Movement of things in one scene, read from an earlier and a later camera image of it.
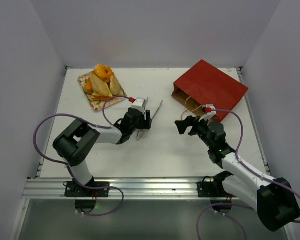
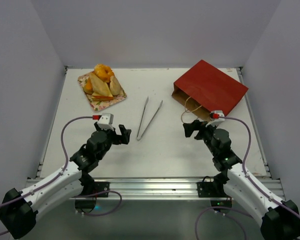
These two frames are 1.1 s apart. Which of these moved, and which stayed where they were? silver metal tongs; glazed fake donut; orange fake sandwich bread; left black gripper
Moved: left black gripper
Stayed: glazed fake donut; orange fake sandwich bread; silver metal tongs
